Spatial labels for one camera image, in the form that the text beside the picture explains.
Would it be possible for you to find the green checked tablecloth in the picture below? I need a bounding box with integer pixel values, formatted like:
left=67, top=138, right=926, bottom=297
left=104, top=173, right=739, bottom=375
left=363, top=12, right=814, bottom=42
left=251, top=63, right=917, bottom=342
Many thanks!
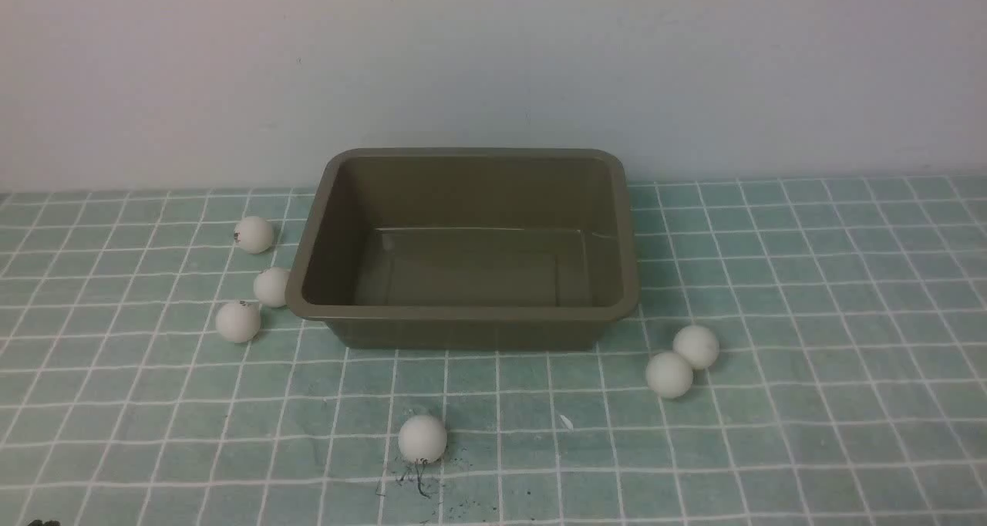
left=1, top=176, right=986, bottom=525

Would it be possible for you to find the white ping-pong ball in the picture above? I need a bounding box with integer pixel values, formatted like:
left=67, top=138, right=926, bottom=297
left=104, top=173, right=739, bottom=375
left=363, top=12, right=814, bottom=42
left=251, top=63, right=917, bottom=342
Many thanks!
left=214, top=300, right=261, bottom=344
left=398, top=414, right=448, bottom=465
left=253, top=266, right=290, bottom=308
left=645, top=352, right=694, bottom=400
left=233, top=216, right=275, bottom=255
left=672, top=323, right=720, bottom=370

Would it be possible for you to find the olive green plastic bin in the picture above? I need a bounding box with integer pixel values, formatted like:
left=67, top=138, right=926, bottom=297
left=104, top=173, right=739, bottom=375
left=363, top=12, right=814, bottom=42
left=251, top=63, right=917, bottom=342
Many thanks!
left=286, top=147, right=641, bottom=351

